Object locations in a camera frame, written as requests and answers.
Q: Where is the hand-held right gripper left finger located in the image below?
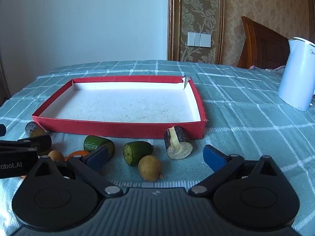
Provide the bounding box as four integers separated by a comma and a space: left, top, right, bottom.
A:
25, 146, 124, 198

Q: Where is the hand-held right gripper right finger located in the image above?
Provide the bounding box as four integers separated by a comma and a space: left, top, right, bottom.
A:
188, 145, 284, 198

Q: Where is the green cucumber piece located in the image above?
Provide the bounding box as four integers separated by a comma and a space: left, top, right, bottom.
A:
84, 135, 115, 159
123, 141, 154, 167

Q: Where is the brown longan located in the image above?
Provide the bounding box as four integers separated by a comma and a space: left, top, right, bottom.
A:
47, 150, 65, 162
138, 155, 164, 182

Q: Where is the orange mandarin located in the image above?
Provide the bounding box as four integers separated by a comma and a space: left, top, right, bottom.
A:
64, 150, 90, 162

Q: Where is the notched dark sugarcane piece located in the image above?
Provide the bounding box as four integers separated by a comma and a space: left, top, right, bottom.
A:
164, 126, 193, 161

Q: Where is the red cardboard box tray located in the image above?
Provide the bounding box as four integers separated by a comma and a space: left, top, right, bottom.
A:
31, 75, 207, 140

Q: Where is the teal checked tablecloth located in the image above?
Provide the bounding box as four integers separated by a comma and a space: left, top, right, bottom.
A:
0, 59, 315, 236

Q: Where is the white electric kettle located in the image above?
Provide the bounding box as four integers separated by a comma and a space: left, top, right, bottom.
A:
277, 37, 315, 112

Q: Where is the wooden headboard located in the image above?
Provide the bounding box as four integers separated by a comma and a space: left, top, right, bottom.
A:
237, 16, 291, 70

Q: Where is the white wall switch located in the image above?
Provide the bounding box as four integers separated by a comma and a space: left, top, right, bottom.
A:
187, 31, 211, 47

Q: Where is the gold framed floral wall panel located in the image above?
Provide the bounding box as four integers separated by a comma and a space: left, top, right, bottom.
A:
168, 0, 225, 65

